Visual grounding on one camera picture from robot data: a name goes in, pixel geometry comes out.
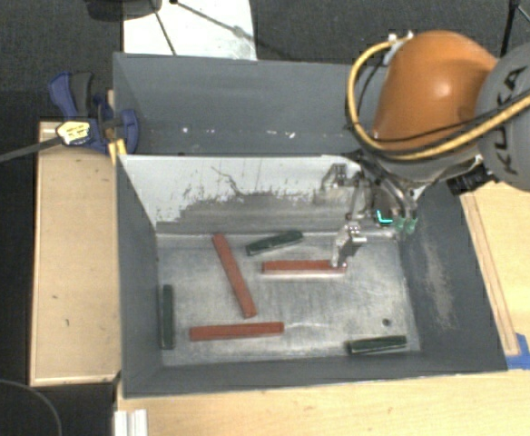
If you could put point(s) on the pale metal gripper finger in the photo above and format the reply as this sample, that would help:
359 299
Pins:
339 175
349 239

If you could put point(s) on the red-brown flat block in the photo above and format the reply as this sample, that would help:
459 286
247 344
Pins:
235 331
299 266
234 276

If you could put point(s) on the dark green flat block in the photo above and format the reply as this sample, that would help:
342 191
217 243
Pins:
167 317
377 344
275 242

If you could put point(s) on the grey metal bin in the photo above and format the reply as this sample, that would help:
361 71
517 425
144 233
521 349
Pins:
292 298

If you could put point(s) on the pale wood board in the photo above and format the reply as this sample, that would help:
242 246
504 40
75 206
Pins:
76 252

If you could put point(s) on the black cylinder on white bracket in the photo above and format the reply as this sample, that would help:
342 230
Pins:
469 182

